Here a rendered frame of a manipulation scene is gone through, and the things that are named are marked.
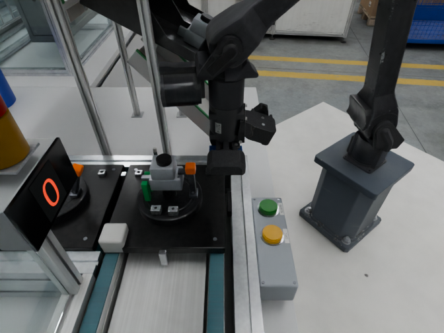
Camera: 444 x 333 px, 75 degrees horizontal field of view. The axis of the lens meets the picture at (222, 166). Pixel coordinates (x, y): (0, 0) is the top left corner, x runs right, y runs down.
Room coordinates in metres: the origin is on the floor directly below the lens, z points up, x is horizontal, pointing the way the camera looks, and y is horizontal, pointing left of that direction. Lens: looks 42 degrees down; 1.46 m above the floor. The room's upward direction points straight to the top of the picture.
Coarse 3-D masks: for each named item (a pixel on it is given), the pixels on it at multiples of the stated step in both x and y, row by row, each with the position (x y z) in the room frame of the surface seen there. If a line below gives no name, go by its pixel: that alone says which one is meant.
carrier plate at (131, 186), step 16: (128, 176) 0.50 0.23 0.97; (208, 176) 0.50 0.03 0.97; (224, 176) 0.50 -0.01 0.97; (128, 192) 0.45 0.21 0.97; (208, 192) 0.45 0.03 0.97; (224, 192) 0.45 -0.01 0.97; (128, 208) 0.40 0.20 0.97; (208, 208) 0.40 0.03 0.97; (224, 208) 0.40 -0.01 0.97; (128, 224) 0.36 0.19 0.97; (144, 224) 0.36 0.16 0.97; (192, 224) 0.36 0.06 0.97; (208, 224) 0.36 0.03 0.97; (224, 224) 0.36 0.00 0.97; (128, 240) 0.32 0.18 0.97; (144, 240) 0.32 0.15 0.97; (160, 240) 0.32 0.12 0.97; (176, 240) 0.32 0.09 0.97; (192, 240) 0.32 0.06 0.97; (208, 240) 0.32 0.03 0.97; (224, 240) 0.32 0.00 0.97
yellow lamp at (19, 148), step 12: (0, 120) 0.23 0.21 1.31; (12, 120) 0.24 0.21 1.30; (0, 132) 0.23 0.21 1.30; (12, 132) 0.23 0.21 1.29; (0, 144) 0.22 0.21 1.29; (12, 144) 0.23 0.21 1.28; (24, 144) 0.24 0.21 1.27; (0, 156) 0.22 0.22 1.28; (12, 156) 0.22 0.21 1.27; (24, 156) 0.23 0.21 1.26; (0, 168) 0.21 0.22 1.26
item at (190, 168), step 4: (188, 164) 0.43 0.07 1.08; (192, 164) 0.43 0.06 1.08; (180, 168) 0.43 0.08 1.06; (184, 168) 0.43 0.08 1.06; (188, 168) 0.42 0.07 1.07; (192, 168) 0.42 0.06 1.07; (180, 172) 0.42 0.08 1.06; (184, 172) 0.42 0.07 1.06; (188, 172) 0.42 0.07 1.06; (192, 172) 0.42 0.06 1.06; (188, 176) 0.42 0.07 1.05; (192, 176) 0.42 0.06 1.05; (192, 180) 0.42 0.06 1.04; (192, 184) 0.42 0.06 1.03; (192, 188) 0.42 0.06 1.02; (192, 192) 0.42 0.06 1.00
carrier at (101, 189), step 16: (80, 176) 0.48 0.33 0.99; (96, 176) 0.50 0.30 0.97; (112, 176) 0.50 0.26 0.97; (80, 192) 0.43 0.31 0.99; (96, 192) 0.45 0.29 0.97; (112, 192) 0.45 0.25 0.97; (64, 208) 0.39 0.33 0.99; (80, 208) 0.40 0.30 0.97; (96, 208) 0.40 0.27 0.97; (64, 224) 0.36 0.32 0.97; (80, 224) 0.36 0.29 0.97; (96, 224) 0.36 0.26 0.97; (64, 240) 0.32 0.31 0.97; (80, 240) 0.32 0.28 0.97; (96, 240) 0.33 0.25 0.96
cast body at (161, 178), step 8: (152, 160) 0.43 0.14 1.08; (160, 160) 0.42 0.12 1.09; (168, 160) 0.42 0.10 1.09; (152, 168) 0.41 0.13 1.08; (160, 168) 0.41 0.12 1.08; (168, 168) 0.41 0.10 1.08; (176, 168) 0.44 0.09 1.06; (144, 176) 0.42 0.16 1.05; (152, 176) 0.40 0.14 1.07; (160, 176) 0.40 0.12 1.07; (168, 176) 0.40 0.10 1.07; (176, 176) 0.41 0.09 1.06; (152, 184) 0.40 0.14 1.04; (160, 184) 0.40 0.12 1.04; (168, 184) 0.40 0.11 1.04; (176, 184) 0.40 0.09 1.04
